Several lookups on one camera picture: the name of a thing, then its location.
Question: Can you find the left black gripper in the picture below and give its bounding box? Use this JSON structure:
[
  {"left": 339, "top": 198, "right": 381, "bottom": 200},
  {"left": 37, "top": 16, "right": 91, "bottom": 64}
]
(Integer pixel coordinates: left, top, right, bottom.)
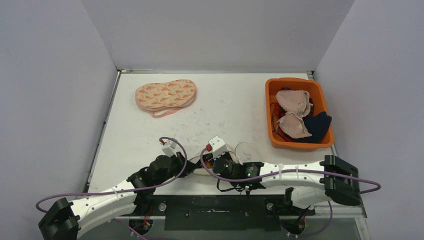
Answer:
[{"left": 155, "top": 151, "right": 198, "bottom": 186}]

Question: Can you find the round white mesh laundry bag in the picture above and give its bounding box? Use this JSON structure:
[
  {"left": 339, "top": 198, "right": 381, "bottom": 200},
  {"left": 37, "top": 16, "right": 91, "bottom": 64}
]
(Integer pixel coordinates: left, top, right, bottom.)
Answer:
[{"left": 189, "top": 142, "right": 264, "bottom": 176}]

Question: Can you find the floral mesh laundry bag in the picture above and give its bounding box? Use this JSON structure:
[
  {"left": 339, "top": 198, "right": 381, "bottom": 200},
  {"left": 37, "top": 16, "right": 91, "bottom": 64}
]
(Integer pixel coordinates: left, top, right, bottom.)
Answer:
[{"left": 134, "top": 79, "right": 197, "bottom": 118}]

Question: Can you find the beige pink lace bra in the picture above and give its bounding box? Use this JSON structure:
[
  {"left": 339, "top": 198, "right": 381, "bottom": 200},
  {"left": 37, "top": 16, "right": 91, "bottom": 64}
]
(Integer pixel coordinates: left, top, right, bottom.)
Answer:
[{"left": 276, "top": 90, "right": 312, "bottom": 139}]

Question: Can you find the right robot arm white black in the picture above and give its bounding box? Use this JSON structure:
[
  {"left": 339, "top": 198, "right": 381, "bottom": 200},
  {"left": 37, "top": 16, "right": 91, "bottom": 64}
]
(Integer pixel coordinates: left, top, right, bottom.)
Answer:
[{"left": 208, "top": 155, "right": 361, "bottom": 215}]

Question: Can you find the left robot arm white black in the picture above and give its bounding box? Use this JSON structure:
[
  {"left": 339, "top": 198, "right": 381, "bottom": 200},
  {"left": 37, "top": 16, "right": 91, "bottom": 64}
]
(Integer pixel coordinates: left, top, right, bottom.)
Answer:
[{"left": 38, "top": 152, "right": 199, "bottom": 240}]

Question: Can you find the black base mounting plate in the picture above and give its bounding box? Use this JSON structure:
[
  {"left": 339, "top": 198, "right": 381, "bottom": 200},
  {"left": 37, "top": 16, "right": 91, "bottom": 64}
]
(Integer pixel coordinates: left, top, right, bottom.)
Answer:
[{"left": 115, "top": 194, "right": 316, "bottom": 233}]

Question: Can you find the navy blue garment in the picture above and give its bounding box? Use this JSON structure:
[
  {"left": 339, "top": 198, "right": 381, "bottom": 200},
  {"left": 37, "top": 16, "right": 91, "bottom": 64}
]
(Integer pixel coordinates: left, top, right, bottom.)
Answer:
[{"left": 293, "top": 111, "right": 332, "bottom": 144}]

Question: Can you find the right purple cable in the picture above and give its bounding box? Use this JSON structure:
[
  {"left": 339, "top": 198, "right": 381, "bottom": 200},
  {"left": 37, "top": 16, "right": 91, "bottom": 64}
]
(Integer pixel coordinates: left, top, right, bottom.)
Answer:
[{"left": 199, "top": 147, "right": 382, "bottom": 238}]

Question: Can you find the purple cable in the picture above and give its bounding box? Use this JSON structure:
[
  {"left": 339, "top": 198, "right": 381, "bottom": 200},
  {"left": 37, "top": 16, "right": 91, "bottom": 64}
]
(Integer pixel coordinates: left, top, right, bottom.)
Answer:
[
  {"left": 35, "top": 136, "right": 188, "bottom": 240},
  {"left": 199, "top": 147, "right": 382, "bottom": 238}
]

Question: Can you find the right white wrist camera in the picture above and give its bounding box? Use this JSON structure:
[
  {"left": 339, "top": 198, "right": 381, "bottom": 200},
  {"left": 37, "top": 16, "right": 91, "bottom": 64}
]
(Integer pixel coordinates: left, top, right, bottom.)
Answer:
[{"left": 206, "top": 136, "right": 228, "bottom": 160}]

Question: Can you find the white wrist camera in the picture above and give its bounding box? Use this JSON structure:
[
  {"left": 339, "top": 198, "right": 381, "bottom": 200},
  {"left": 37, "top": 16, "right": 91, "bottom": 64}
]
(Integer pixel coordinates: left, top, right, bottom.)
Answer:
[
  {"left": 161, "top": 139, "right": 177, "bottom": 157},
  {"left": 206, "top": 136, "right": 228, "bottom": 160}
]

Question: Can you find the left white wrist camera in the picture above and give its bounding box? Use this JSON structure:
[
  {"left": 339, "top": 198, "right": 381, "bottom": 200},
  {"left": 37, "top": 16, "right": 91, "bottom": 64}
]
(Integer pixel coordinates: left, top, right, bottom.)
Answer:
[{"left": 161, "top": 139, "right": 177, "bottom": 157}]

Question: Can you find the red black strappy garment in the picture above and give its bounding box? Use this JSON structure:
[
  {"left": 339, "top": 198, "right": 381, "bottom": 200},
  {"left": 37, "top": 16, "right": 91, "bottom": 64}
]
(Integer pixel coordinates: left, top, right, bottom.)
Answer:
[{"left": 269, "top": 102, "right": 294, "bottom": 143}]

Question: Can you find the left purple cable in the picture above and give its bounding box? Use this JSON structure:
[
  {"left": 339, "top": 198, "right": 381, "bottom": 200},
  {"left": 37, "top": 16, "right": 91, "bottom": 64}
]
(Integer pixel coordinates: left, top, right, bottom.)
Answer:
[{"left": 35, "top": 136, "right": 188, "bottom": 240}]

